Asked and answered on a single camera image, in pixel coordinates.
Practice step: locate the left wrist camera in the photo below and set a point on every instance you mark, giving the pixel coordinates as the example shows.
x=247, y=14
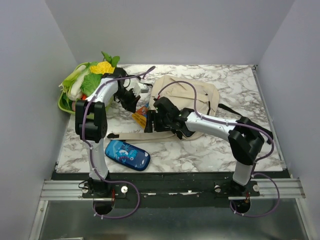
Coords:
x=141, y=88

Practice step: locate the colourful children's book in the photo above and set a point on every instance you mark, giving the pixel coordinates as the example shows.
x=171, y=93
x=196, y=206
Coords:
x=140, y=116

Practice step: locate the yellow toy cabbage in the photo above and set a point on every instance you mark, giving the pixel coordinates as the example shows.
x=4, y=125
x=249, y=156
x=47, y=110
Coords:
x=102, y=68

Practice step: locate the blue pencil case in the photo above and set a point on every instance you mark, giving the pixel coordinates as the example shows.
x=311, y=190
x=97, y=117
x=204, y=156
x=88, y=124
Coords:
x=128, y=155

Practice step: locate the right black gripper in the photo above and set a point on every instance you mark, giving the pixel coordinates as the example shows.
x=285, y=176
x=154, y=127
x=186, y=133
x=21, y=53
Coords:
x=152, y=115

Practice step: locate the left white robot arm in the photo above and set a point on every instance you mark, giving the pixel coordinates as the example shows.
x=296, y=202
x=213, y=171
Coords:
x=91, y=118

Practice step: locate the green vegetable basket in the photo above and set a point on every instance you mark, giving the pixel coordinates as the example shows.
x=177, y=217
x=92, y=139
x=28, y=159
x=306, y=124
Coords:
x=67, y=105

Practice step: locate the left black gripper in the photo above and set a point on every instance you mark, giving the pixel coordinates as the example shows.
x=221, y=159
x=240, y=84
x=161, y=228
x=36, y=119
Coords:
x=131, y=105

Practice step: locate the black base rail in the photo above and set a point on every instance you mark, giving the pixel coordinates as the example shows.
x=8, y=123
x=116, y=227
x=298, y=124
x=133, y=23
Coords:
x=157, y=190

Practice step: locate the white toy bok choy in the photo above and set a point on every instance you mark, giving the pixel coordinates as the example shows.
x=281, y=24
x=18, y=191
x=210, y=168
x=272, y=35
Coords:
x=71, y=84

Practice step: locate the green toy lettuce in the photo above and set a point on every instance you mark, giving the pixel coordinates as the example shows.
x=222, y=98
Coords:
x=90, y=83

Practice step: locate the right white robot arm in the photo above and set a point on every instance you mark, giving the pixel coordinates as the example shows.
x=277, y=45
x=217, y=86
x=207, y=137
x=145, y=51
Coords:
x=244, y=139

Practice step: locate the beige canvas student bag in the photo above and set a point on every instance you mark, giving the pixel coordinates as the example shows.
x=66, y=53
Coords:
x=199, y=96

